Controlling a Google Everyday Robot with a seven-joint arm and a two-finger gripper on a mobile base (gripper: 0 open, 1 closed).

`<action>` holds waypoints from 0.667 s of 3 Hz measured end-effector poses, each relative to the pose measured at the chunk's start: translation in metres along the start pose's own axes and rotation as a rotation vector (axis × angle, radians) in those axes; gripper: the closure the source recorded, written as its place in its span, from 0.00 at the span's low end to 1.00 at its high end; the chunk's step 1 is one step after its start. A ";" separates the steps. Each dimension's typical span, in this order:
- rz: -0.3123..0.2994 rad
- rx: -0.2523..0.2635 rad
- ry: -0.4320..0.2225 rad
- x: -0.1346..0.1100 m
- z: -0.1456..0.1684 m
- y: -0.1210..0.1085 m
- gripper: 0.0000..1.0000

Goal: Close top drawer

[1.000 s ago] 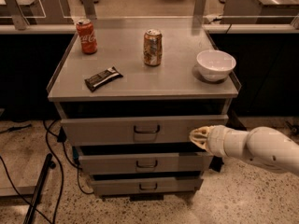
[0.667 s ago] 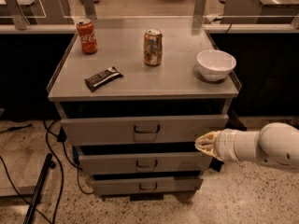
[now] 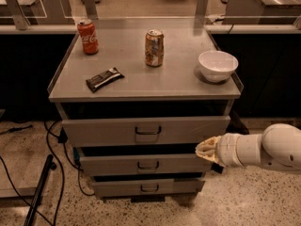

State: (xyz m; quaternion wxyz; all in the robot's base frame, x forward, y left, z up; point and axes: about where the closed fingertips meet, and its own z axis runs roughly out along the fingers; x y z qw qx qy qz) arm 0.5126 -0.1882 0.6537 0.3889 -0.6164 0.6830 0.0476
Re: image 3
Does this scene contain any grey middle drawer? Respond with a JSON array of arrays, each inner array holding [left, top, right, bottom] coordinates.
[[80, 153, 212, 176]]

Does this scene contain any grey desk left background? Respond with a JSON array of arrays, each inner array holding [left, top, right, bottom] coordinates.
[[0, 0, 74, 24]]

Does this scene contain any grey desk background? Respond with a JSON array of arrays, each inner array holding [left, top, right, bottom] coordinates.
[[223, 0, 301, 24], [0, 0, 74, 24]]

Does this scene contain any white bowl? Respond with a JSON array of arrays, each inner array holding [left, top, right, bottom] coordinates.
[[198, 51, 239, 83]]

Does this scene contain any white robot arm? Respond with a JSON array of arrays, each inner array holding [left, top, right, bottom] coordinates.
[[196, 123, 301, 174]]

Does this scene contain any dark snack bar wrapper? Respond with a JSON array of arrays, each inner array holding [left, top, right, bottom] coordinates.
[[86, 67, 124, 92]]

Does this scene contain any orange patterned can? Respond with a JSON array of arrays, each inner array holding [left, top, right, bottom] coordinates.
[[145, 29, 164, 67]]

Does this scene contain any grey bottom drawer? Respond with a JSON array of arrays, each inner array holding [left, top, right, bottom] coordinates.
[[91, 178, 204, 198]]

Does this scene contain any grey drawer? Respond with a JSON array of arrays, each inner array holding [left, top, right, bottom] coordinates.
[[80, 153, 212, 176], [62, 116, 230, 147], [91, 178, 204, 198]]

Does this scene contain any grey desk right background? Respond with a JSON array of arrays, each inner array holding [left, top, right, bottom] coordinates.
[[223, 0, 301, 24]]

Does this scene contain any black floor cable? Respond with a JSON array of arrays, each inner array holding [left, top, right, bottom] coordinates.
[[0, 120, 95, 226]]

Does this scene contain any grey top drawer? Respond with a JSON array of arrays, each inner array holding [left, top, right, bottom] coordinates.
[[62, 116, 230, 147]]

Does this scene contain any red cola can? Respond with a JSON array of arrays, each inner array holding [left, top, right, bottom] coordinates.
[[77, 19, 99, 55]]

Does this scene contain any black floor rail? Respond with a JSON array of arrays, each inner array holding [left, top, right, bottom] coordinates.
[[24, 154, 54, 226]]

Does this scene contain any grey metal cabinet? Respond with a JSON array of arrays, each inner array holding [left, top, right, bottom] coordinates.
[[48, 17, 243, 200]]

